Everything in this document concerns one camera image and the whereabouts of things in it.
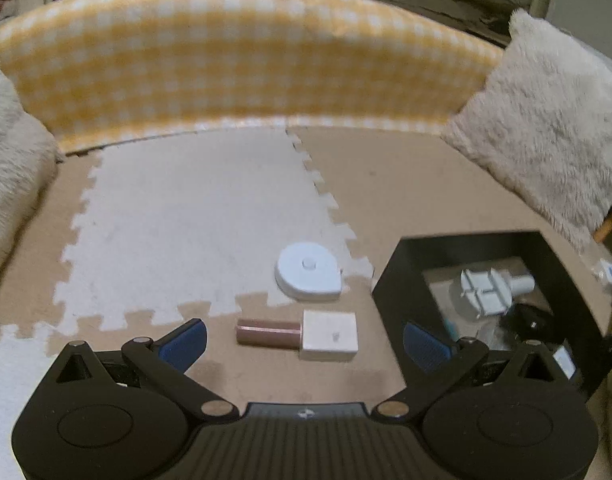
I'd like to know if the fluffy cream pillow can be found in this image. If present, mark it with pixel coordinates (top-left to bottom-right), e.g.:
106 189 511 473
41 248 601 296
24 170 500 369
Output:
440 9 612 256
0 40 61 311

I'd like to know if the white ribbed plastic fitting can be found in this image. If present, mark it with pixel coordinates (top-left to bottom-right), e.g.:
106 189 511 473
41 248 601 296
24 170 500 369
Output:
448 267 537 322

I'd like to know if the white foam puzzle mat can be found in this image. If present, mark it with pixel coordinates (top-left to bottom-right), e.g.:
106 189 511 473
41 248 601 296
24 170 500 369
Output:
0 324 69 480
53 127 375 335

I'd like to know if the black storage box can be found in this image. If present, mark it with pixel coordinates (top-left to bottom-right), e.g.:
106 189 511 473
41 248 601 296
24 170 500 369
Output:
372 230 612 403

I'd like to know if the beige foam puzzle mat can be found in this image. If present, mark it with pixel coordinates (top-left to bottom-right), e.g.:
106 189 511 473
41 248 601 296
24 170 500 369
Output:
0 125 612 480

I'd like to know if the yellow checked cushion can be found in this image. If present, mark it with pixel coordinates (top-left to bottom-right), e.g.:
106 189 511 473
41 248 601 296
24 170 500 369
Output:
0 0 504 155

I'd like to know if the white square box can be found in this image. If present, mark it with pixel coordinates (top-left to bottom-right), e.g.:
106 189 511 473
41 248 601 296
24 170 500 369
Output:
299 310 359 363

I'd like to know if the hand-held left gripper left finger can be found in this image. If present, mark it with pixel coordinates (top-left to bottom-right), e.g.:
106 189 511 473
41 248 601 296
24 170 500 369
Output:
46 318 241 419

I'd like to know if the white round tape measure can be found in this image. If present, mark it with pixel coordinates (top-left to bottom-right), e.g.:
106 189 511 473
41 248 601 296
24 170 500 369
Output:
274 242 344 303

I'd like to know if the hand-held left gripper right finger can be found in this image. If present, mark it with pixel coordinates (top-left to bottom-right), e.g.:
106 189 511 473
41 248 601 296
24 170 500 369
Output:
370 322 568 419

